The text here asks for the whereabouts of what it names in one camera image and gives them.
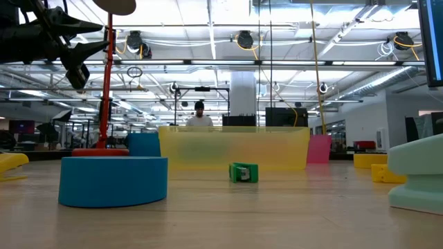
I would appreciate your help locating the pink plastic bin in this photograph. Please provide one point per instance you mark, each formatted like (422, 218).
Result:
(320, 148)

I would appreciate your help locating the computer monitor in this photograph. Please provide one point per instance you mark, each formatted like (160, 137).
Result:
(432, 41)

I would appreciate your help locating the red desk lamp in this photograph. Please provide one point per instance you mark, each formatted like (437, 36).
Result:
(105, 103)

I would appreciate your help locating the yellow tape roll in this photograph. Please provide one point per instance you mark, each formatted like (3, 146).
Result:
(368, 160)

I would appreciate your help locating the blue tape roll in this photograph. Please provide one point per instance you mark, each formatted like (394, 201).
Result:
(110, 183)

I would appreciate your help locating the yellow translucent plastic bin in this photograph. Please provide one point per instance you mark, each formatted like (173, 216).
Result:
(277, 148)

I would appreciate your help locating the black low box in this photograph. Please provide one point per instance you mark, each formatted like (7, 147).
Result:
(239, 121)

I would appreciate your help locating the person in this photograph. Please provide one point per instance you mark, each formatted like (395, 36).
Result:
(199, 121)

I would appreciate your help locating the black cabinet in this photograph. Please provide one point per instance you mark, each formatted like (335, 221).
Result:
(285, 117)

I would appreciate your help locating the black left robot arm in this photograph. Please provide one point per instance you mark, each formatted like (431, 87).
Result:
(10, 45)

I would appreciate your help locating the red crate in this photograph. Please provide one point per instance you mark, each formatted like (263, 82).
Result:
(363, 145)

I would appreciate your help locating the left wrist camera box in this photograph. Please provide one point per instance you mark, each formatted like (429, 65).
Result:
(79, 76)

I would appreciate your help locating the blue plastic bin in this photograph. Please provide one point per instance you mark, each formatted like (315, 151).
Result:
(145, 145)

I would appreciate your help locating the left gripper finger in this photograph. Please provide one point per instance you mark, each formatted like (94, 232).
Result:
(69, 26)
(76, 55)

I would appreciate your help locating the mint green eraser block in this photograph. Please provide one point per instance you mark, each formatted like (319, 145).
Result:
(422, 155)

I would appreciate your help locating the black metal gantry frame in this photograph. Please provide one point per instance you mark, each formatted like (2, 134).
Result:
(202, 89)

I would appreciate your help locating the yellow mini stapler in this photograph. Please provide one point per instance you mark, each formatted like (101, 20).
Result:
(384, 173)
(12, 160)

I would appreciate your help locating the green mini stapler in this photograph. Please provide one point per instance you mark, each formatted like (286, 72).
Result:
(253, 173)

